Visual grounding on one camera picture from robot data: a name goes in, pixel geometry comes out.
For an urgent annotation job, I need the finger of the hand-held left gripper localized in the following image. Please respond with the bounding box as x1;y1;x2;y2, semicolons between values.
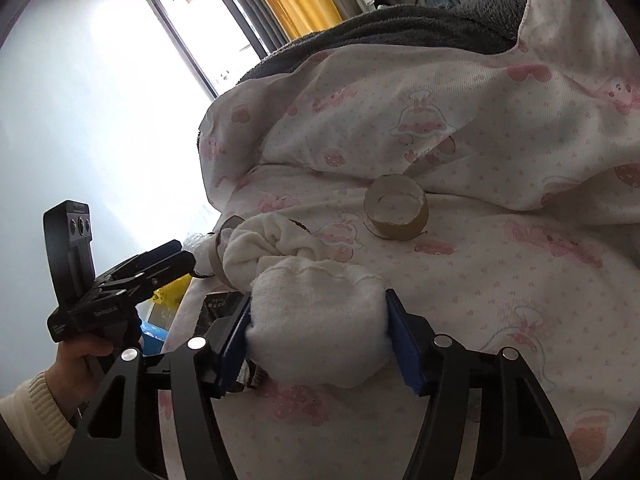
100;251;197;306
95;240;183;286

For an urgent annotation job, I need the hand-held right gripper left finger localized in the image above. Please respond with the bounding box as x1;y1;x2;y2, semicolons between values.
57;296;251;480

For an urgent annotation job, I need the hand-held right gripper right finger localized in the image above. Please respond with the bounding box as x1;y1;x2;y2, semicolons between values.
384;289;583;480

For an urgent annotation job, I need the white sock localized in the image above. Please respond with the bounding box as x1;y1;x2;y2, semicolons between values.
249;256;393;388
222;214;326;291

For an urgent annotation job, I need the person's left forearm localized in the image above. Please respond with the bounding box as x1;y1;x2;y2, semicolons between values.
0;369;77;443

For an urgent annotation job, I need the person's left hand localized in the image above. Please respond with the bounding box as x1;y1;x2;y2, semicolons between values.
45;332;146;421

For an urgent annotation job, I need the yellow plastic bag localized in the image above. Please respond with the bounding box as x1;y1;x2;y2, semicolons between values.
150;277;193;306

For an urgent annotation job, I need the clear plastic wrapper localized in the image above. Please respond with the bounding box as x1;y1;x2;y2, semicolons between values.
182;232;221;281

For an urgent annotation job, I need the black printed packet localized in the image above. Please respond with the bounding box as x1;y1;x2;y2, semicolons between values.
197;292;271;392

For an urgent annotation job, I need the blue cardboard box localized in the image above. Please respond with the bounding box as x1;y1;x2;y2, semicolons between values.
140;317;168;345

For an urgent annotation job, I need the white crumpled sock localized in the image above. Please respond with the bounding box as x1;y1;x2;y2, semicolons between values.
222;214;326;291

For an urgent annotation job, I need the short cardboard tape roll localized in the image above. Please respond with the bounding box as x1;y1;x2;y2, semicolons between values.
364;174;430;240

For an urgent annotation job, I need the pink printed blanket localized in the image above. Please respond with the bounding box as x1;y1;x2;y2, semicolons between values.
197;0;640;480

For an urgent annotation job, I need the window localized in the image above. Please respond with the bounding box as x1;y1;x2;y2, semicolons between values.
145;0;271;98

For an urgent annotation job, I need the grey curtain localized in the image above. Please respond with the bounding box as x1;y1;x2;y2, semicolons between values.
207;0;291;56

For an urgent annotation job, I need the grey fleece blanket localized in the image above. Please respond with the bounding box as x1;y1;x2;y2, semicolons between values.
235;0;556;96

